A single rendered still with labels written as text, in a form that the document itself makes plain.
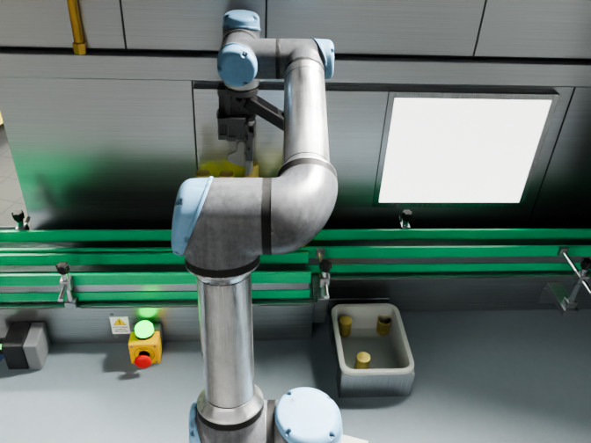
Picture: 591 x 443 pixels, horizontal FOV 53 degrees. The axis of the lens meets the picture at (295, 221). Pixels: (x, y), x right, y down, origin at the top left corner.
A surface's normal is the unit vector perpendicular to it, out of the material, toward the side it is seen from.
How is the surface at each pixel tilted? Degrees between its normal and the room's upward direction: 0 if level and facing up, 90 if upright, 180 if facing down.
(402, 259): 90
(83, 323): 90
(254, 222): 63
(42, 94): 90
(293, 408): 6
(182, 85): 90
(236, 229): 72
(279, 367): 0
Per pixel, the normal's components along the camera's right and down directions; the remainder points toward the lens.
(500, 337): 0.04, -0.81
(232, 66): 0.00, 0.58
